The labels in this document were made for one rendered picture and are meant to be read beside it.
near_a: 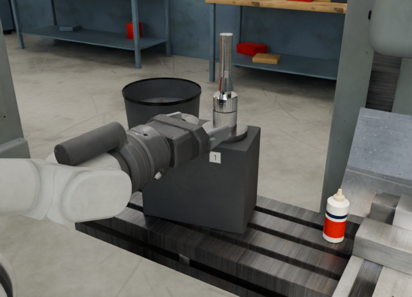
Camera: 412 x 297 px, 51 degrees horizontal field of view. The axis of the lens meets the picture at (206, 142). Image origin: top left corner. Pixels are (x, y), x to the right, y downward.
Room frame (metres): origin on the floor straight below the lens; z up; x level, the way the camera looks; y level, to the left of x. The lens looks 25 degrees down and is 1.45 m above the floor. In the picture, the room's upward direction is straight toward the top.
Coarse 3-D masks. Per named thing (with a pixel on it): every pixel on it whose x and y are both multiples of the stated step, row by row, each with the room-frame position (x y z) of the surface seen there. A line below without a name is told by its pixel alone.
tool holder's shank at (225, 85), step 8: (224, 40) 0.77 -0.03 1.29; (232, 40) 0.77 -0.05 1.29; (224, 48) 0.77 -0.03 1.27; (232, 48) 0.77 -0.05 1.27; (224, 56) 0.77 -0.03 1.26; (224, 64) 0.77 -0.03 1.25; (224, 72) 0.77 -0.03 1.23; (224, 80) 0.76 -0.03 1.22; (232, 80) 0.77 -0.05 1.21; (224, 88) 0.76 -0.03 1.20; (232, 88) 0.77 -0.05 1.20
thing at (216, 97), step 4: (216, 92) 0.79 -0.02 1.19; (232, 92) 0.79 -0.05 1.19; (216, 96) 0.76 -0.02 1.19; (220, 96) 0.76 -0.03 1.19; (224, 96) 0.76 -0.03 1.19; (228, 96) 0.76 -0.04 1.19; (232, 96) 0.76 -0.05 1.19; (236, 96) 0.77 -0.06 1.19; (216, 100) 0.76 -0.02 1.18; (220, 100) 0.76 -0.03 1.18; (224, 100) 0.75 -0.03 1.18; (228, 100) 0.75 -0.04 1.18; (232, 100) 0.76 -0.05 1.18; (236, 100) 0.77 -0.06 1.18
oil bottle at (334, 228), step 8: (328, 200) 0.70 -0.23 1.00; (336, 200) 0.69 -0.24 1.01; (344, 200) 0.69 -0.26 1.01; (328, 208) 0.69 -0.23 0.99; (336, 208) 0.68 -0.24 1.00; (344, 208) 0.68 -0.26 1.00; (328, 216) 0.69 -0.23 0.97; (336, 216) 0.68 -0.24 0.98; (344, 216) 0.68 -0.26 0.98; (328, 224) 0.69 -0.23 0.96; (336, 224) 0.68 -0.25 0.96; (344, 224) 0.68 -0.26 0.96; (328, 232) 0.68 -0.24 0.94; (336, 232) 0.68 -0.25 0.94; (344, 232) 0.68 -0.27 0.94; (328, 240) 0.68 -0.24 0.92; (336, 240) 0.68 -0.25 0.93
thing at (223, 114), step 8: (216, 104) 0.76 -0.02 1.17; (224, 104) 0.75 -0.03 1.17; (232, 104) 0.76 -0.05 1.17; (216, 112) 0.76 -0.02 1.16; (224, 112) 0.75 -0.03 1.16; (232, 112) 0.76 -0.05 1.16; (216, 120) 0.76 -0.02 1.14; (224, 120) 0.75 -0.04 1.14; (232, 120) 0.76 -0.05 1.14; (232, 128) 0.76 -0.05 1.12
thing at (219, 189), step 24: (192, 120) 0.81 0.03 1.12; (240, 144) 0.73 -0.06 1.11; (192, 168) 0.74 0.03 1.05; (216, 168) 0.72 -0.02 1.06; (240, 168) 0.70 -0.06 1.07; (144, 192) 0.77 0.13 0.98; (168, 192) 0.75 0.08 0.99; (192, 192) 0.74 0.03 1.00; (216, 192) 0.72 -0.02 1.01; (240, 192) 0.70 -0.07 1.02; (168, 216) 0.75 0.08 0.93; (192, 216) 0.74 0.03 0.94; (216, 216) 0.72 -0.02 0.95; (240, 216) 0.70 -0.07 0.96
